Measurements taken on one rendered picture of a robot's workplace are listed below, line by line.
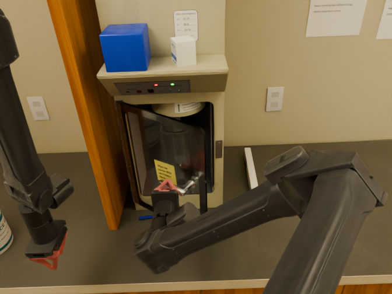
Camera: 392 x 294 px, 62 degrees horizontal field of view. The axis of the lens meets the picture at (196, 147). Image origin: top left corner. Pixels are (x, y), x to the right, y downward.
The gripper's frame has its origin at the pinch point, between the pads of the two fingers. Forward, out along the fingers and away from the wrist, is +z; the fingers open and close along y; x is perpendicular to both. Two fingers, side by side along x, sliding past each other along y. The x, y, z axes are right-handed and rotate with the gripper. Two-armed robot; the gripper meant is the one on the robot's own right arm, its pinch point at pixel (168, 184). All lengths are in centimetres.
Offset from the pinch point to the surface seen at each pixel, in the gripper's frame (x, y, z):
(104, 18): 13.7, 41.1, 16.7
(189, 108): -6.4, 13.4, 19.7
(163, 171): 1.8, 0.0, 5.9
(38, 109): 62, -5, 58
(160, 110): 2.7, 12.6, 20.2
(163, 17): -1.0, 40.8, 17.0
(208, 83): -12.0, 25.8, 9.6
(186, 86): -6.2, 24.6, 10.5
